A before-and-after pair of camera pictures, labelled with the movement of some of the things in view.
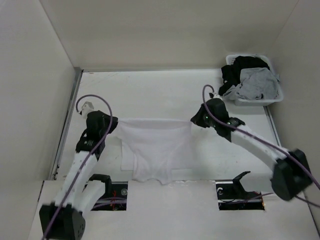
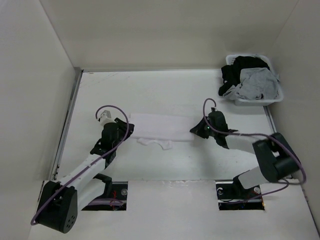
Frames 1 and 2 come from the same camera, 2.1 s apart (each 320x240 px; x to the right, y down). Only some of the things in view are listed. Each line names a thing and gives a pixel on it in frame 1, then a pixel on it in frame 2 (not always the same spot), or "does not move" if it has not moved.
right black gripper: (196, 119) → (198, 129)
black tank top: (231, 73) does not move
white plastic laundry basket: (230, 59) does not move
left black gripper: (114, 124) → (122, 125)
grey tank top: (257, 83) does not move
